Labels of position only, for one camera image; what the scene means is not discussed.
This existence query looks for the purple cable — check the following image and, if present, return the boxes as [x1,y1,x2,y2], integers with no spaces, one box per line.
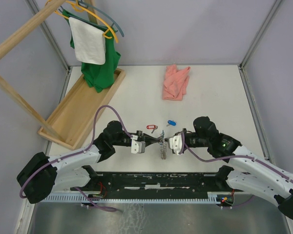
[178,131,293,210]
[19,105,140,213]

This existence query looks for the keyring holder with blue handle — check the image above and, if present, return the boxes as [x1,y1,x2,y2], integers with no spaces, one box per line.
[159,130,167,160]

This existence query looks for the green shirt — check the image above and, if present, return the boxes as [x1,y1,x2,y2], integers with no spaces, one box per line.
[63,10,121,93]

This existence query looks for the wooden rack frame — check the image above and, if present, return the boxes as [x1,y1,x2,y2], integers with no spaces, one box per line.
[0,0,97,143]

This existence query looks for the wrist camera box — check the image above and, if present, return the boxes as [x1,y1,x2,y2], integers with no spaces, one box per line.
[168,134,185,155]
[131,139,146,154]

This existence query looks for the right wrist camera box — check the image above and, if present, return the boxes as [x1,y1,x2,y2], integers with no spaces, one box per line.
[168,134,185,155]

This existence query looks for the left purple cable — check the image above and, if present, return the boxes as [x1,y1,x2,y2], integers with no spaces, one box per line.
[19,105,140,213]

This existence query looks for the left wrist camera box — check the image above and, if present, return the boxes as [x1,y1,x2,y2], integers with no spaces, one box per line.
[131,139,146,154]

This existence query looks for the blue tagged key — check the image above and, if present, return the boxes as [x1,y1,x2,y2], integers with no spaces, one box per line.
[167,120,177,127]

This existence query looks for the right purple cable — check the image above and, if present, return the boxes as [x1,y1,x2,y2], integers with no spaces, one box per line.
[178,131,293,210]

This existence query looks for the yellow hanger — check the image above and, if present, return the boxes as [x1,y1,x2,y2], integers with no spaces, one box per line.
[44,0,119,44]

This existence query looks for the grey blue hanger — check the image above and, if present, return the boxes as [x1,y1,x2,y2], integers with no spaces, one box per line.
[65,0,125,43]

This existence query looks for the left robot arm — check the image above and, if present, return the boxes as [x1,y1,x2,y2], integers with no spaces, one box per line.
[17,120,160,204]

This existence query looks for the pink cloth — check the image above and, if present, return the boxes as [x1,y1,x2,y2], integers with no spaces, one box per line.
[162,64,190,101]

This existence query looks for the red tagged key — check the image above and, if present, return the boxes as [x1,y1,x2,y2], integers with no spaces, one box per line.
[146,124,158,134]

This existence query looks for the white cable duct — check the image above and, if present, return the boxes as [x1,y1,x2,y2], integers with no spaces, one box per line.
[42,193,225,205]

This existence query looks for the white towel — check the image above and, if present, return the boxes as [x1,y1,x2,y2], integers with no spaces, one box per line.
[69,17,105,65]

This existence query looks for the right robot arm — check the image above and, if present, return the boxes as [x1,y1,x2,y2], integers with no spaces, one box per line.
[168,117,293,220]

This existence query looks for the wooden tray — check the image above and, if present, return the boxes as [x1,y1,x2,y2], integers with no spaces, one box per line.
[38,68,126,150]

